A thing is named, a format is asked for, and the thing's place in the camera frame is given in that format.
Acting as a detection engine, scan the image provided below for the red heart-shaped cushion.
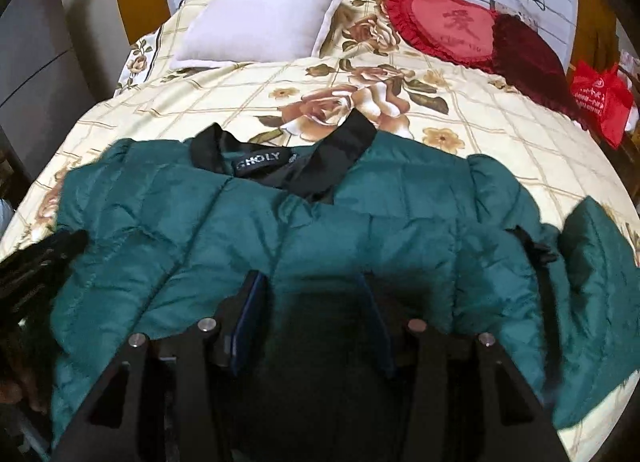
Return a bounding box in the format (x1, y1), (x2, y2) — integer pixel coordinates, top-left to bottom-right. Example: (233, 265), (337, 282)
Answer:
(384, 0), (506, 73)

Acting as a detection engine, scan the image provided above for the grey wardrobe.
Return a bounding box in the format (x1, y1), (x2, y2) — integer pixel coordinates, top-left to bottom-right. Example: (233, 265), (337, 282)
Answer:
(0, 0), (126, 183)

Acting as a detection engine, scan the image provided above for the red shopping bag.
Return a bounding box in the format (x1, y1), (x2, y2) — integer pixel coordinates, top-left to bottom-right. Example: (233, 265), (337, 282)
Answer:
(570, 60), (635, 150)

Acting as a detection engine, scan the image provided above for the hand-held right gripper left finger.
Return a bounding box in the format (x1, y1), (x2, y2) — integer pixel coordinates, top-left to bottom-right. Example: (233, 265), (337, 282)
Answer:
(50, 269), (271, 462)

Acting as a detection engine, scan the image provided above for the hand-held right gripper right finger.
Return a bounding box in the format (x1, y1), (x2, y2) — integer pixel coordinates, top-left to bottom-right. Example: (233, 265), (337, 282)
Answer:
(357, 272), (573, 462)

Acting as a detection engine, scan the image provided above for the bed with floral sheet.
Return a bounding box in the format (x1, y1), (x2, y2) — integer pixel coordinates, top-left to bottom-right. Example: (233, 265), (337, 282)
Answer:
(0, 0), (640, 462)

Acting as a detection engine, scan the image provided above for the dark red velvet cushion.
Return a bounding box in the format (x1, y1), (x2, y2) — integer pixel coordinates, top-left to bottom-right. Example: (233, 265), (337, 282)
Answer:
(492, 14), (591, 130)

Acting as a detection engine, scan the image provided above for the green puffer jacket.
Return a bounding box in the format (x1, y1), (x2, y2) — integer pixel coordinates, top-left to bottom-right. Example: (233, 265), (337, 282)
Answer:
(50, 109), (640, 462)

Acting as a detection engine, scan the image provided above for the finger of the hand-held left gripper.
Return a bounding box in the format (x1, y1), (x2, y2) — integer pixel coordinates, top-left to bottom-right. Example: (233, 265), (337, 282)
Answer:
(0, 231), (92, 293)

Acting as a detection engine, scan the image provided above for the white square pillow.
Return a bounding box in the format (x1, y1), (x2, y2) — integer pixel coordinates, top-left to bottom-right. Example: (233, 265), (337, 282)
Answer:
(170, 0), (357, 67)

